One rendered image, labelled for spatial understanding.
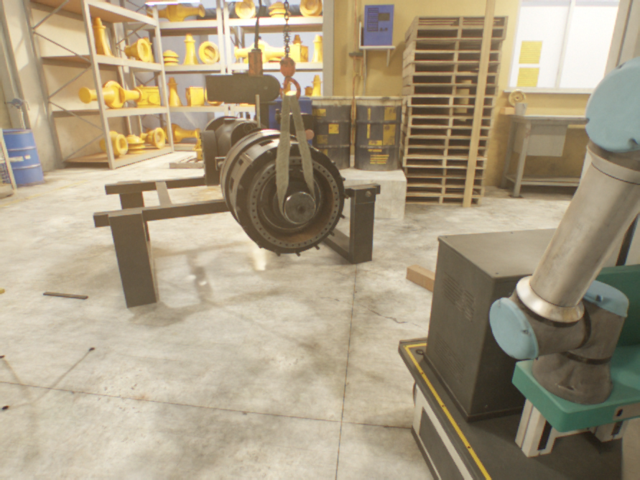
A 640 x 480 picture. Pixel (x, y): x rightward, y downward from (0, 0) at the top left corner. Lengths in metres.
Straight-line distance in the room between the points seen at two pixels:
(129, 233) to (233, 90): 2.21
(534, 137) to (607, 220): 5.35
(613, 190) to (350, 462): 1.32
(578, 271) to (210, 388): 1.66
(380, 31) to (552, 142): 2.81
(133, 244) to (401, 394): 1.81
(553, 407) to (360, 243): 2.37
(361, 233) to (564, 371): 2.35
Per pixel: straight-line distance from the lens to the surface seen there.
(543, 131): 6.04
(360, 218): 3.04
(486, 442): 1.38
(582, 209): 0.68
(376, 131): 4.78
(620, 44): 1.02
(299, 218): 1.64
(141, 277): 2.72
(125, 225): 2.60
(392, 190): 4.35
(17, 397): 2.35
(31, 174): 7.72
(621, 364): 1.14
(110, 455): 1.86
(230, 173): 1.93
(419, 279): 2.88
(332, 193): 1.73
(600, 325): 0.88
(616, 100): 0.62
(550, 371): 0.95
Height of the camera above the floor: 1.29
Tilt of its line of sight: 21 degrees down
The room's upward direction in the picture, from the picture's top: straight up
